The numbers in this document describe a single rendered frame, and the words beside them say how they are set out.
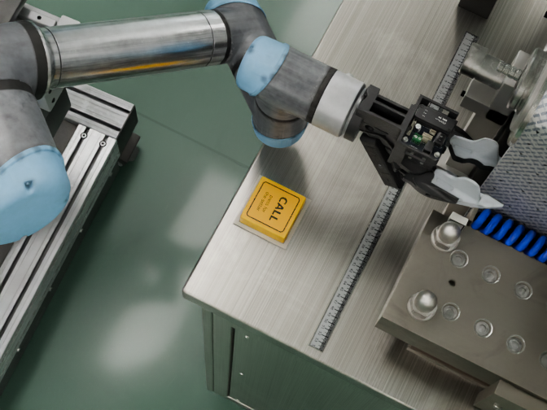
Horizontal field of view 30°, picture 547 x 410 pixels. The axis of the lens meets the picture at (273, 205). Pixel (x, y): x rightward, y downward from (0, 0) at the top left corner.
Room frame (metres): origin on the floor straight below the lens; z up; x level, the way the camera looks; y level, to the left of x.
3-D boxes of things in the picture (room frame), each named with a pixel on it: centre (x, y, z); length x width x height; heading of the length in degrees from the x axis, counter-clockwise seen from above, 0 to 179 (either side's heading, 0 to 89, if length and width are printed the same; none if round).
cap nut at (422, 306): (0.32, -0.20, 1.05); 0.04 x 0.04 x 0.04
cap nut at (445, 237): (0.42, -0.22, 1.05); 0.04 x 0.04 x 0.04
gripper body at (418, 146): (0.52, -0.14, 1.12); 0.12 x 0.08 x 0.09; 72
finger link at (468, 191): (0.46, -0.23, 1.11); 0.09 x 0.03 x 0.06; 63
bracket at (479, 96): (0.59, -0.24, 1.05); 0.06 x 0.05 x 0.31; 72
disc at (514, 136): (0.54, -0.27, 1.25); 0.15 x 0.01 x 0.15; 162
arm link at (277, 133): (0.58, 0.02, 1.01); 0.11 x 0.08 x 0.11; 33
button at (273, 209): (0.46, 0.00, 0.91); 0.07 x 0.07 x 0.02; 72
